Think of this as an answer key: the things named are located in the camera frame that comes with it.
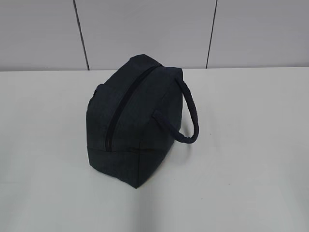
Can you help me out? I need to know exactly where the navy blue lunch bag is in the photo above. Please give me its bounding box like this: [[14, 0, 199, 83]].
[[86, 54, 199, 189]]

